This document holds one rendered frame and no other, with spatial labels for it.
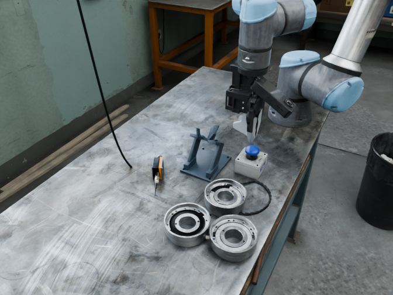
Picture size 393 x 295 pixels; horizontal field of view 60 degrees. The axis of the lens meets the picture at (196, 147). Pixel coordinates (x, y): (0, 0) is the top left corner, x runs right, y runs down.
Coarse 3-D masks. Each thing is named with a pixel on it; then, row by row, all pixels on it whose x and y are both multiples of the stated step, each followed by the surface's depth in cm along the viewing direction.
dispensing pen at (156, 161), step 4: (160, 156) 98; (156, 160) 95; (156, 164) 93; (152, 168) 92; (156, 168) 92; (152, 172) 93; (156, 172) 93; (156, 176) 92; (156, 180) 90; (156, 184) 89; (156, 188) 88
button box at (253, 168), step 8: (240, 152) 97; (240, 160) 94; (248, 160) 94; (256, 160) 94; (264, 160) 95; (240, 168) 95; (248, 168) 93; (256, 168) 92; (264, 168) 98; (248, 176) 95; (256, 176) 93
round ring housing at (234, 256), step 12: (228, 216) 78; (240, 216) 78; (216, 228) 77; (228, 228) 77; (240, 228) 77; (252, 228) 77; (240, 240) 77; (252, 240) 74; (216, 252) 73; (228, 252) 70; (240, 252) 70; (252, 252) 72
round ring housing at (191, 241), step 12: (180, 204) 81; (192, 204) 81; (168, 216) 80; (180, 216) 80; (192, 216) 80; (204, 216) 80; (168, 228) 77; (180, 228) 77; (192, 228) 77; (204, 228) 77; (180, 240) 74; (192, 240) 74
